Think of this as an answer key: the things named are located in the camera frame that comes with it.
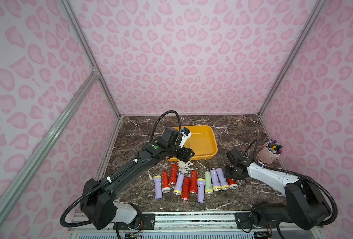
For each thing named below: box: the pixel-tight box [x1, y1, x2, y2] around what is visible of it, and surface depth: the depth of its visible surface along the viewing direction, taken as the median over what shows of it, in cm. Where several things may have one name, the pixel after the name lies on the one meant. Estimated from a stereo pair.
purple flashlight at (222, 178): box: [215, 167, 230, 191], surface depth 85 cm
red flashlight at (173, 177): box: [169, 163, 178, 186], surface depth 88 cm
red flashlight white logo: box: [227, 177, 238, 190], surface depth 84 cm
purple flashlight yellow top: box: [196, 178, 205, 204], surface depth 82 cm
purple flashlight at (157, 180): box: [153, 174, 163, 200], surface depth 83 cm
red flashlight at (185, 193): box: [180, 176, 191, 201], surface depth 82 cm
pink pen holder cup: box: [257, 139, 284, 164], surface depth 88 cm
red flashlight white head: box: [161, 170, 171, 194], surface depth 85 cm
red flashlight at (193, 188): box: [189, 170, 198, 194], surface depth 84 cm
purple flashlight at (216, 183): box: [209, 167, 221, 192], surface depth 86 cm
